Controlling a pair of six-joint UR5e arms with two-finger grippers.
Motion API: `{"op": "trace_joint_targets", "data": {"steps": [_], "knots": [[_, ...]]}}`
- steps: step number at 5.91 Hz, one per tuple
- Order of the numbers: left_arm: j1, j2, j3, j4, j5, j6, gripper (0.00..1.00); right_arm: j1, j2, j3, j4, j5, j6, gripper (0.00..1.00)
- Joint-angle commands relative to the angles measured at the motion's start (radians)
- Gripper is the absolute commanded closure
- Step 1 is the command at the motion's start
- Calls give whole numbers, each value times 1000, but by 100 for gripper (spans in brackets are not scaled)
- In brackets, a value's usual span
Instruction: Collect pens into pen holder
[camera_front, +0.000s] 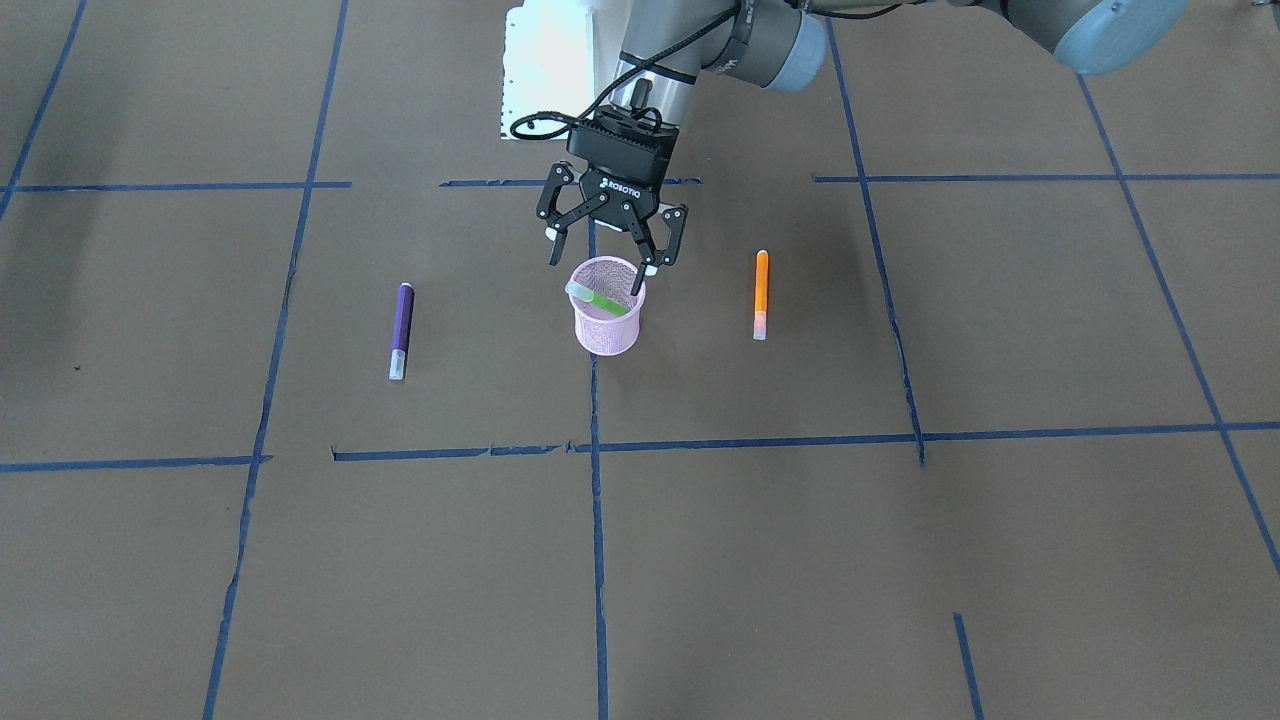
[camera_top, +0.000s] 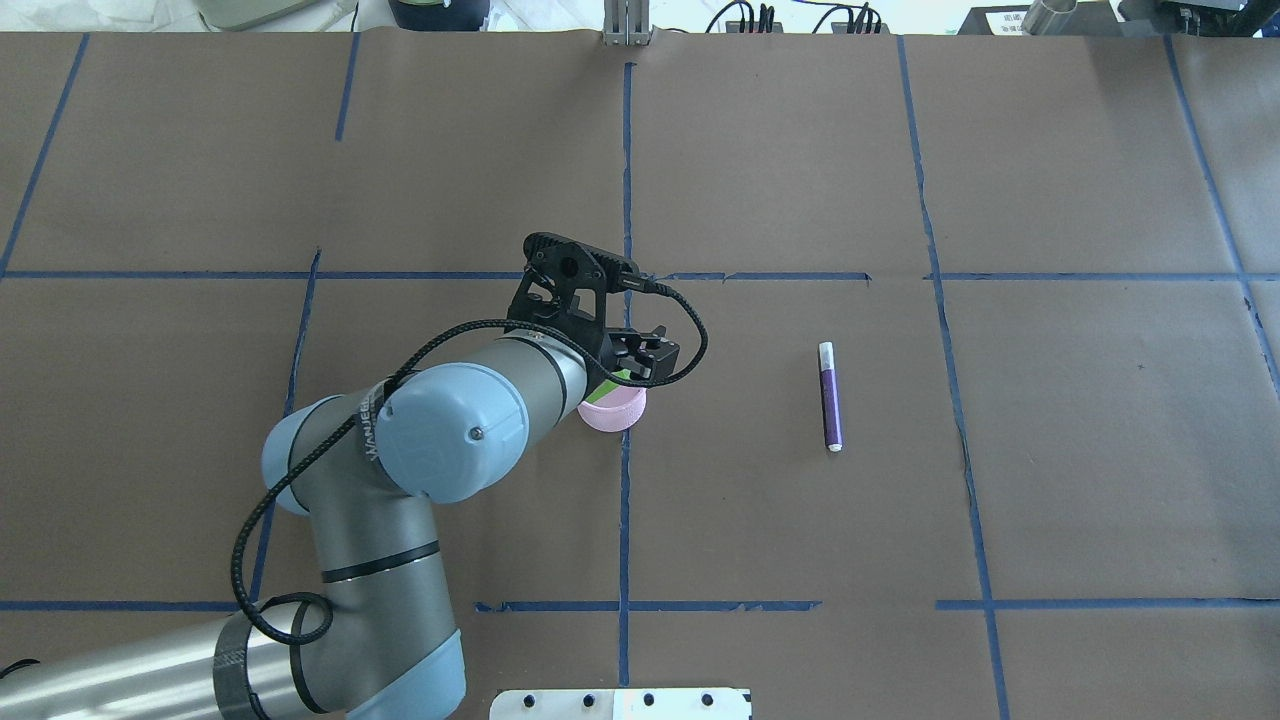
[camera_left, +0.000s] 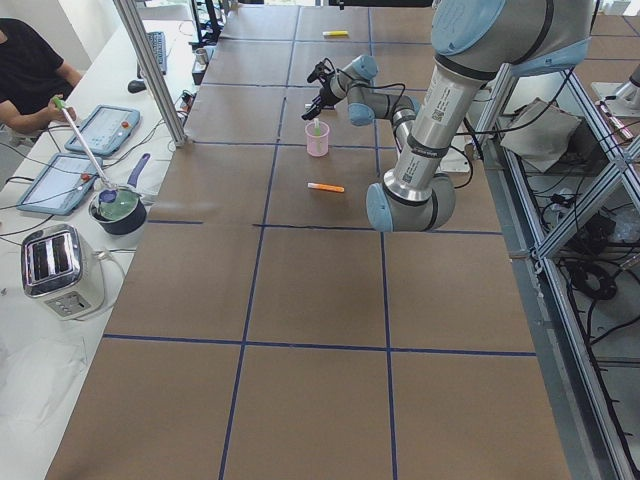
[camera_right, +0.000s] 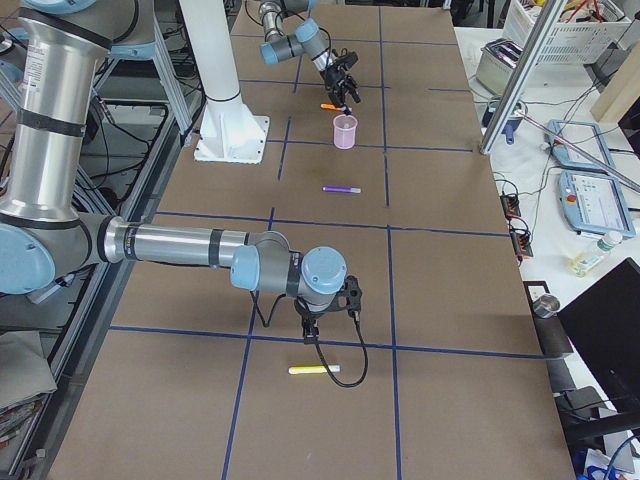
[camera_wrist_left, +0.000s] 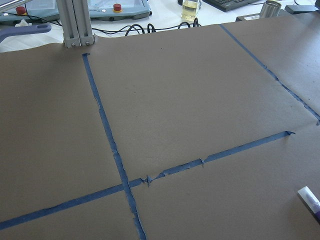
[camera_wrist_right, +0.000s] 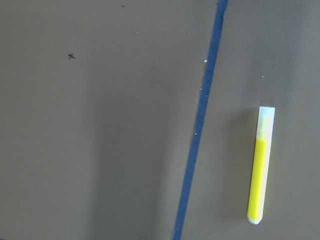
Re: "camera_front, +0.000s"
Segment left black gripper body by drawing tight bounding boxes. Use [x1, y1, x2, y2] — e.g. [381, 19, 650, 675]
[567, 110, 677, 232]

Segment green highlighter pen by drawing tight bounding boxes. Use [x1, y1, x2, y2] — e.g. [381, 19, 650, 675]
[564, 281, 631, 316]

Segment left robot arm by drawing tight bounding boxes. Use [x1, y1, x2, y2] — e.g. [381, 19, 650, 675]
[507, 1, 1189, 295]

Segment orange highlighter pen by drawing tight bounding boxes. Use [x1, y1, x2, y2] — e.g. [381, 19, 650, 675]
[751, 249, 771, 341]

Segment pink mesh pen holder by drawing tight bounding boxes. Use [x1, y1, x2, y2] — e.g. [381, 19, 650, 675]
[564, 256, 645, 357]

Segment purple highlighter pen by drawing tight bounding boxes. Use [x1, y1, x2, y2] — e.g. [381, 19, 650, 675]
[388, 282, 415, 382]

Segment white camera post base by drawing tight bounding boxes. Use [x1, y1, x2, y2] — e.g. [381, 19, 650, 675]
[500, 1, 632, 140]

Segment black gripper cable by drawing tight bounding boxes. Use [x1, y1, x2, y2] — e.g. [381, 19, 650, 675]
[509, 0, 741, 141]

